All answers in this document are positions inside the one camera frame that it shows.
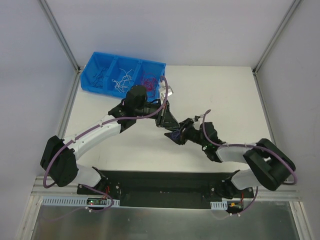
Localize white wire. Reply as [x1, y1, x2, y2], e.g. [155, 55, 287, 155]
[111, 67, 134, 94]

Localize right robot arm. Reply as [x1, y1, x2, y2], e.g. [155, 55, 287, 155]
[165, 118, 296, 199]

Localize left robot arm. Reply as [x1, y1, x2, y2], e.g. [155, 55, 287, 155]
[40, 85, 180, 195]

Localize blue compartment bin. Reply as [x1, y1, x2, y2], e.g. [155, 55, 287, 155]
[80, 52, 166, 102]

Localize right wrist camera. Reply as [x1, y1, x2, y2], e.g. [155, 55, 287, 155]
[193, 114, 204, 122]

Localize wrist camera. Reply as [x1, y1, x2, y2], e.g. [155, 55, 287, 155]
[158, 82, 174, 101]
[193, 114, 204, 122]

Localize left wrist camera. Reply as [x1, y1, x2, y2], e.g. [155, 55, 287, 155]
[158, 82, 174, 101]

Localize red wires in bin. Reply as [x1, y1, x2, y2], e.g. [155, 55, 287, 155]
[139, 71, 162, 97]

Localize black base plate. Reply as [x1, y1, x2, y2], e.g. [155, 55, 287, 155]
[74, 168, 255, 208]

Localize dark wires in bin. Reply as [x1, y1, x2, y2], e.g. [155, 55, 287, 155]
[89, 66, 110, 89]

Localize right white cable duct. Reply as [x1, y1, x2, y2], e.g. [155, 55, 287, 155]
[210, 200, 228, 211]

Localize white cable duct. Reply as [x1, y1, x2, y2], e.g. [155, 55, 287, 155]
[210, 200, 228, 211]
[42, 196, 120, 208]

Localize aluminium front rail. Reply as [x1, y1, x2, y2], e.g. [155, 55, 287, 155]
[31, 176, 303, 202]

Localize left white cable duct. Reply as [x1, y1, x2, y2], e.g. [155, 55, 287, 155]
[42, 196, 120, 208]

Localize right aluminium frame post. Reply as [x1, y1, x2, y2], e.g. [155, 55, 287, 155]
[252, 0, 304, 76]

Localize aluminium frame post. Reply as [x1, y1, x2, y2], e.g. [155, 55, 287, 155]
[37, 0, 81, 74]
[252, 0, 304, 76]

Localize left aluminium frame post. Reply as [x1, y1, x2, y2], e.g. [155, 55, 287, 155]
[37, 0, 81, 74]

